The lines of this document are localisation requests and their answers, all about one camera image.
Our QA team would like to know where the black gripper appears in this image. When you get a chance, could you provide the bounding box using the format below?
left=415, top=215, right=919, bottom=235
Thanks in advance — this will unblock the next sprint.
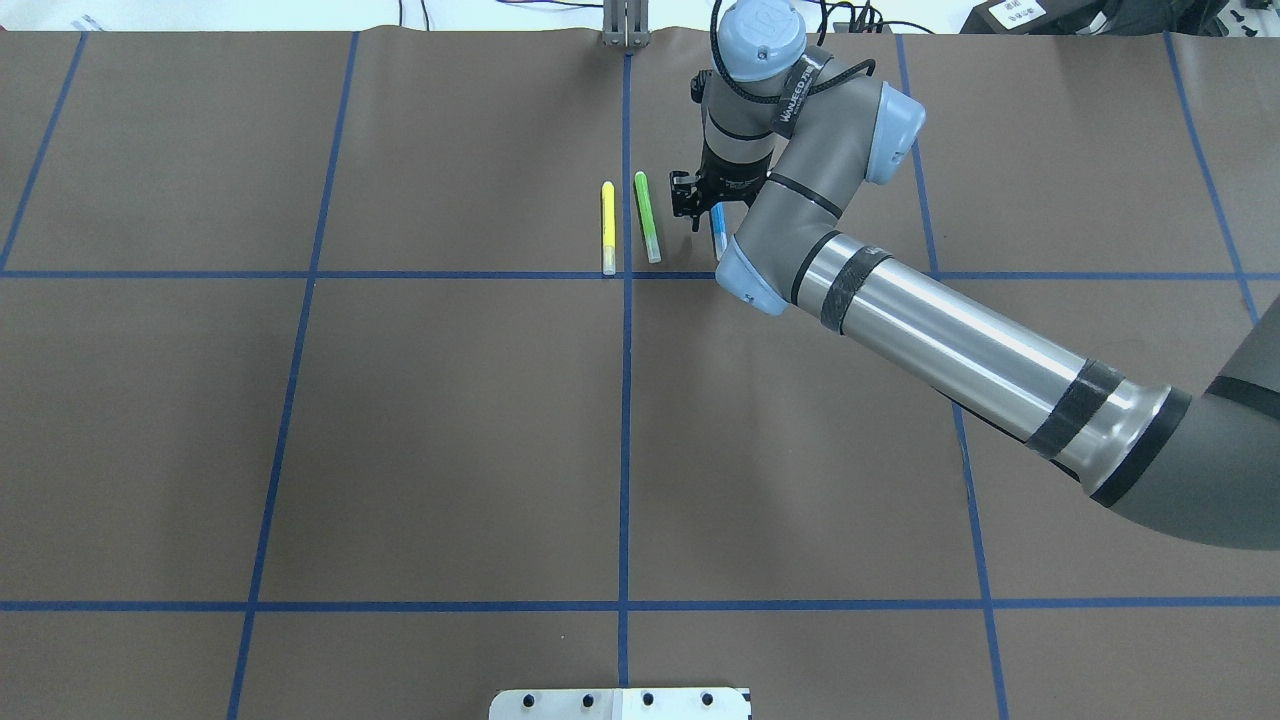
left=691, top=165, right=769, bottom=223

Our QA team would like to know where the blue highlighter marker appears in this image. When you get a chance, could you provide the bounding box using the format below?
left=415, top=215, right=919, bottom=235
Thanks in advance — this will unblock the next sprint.
left=709, top=202, right=730, bottom=263

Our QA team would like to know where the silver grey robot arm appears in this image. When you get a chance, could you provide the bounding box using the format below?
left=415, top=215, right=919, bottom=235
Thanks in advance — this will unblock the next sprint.
left=669, top=1, right=1279, bottom=551

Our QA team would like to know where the green highlighter marker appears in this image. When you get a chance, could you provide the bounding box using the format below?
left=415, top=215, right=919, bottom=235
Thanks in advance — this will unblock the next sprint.
left=634, top=170, right=662, bottom=264

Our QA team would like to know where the yellow highlighter marker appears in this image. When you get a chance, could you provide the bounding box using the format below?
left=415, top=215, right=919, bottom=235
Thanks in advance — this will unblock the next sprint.
left=600, top=179, right=617, bottom=277

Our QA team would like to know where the lower orange black adapter box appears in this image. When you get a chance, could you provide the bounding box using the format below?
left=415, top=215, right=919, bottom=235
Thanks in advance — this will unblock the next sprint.
left=828, top=1, right=888, bottom=35

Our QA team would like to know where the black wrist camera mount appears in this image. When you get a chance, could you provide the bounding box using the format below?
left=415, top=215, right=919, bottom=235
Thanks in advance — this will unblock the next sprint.
left=668, top=170, right=703, bottom=224

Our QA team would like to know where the white camera stand column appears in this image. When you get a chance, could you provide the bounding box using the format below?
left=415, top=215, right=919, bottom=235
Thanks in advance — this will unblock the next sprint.
left=488, top=685, right=753, bottom=719

